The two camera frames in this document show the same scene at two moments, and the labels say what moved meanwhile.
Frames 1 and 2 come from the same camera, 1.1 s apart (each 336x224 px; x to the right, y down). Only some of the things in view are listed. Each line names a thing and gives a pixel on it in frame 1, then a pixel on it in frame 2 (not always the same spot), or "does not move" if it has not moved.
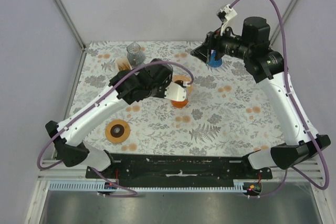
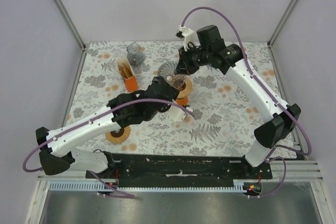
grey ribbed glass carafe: [135, 57] does not move
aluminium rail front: [311, 171] does not move
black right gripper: [213, 41] to [185, 66]
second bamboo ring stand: [117, 131] does not move
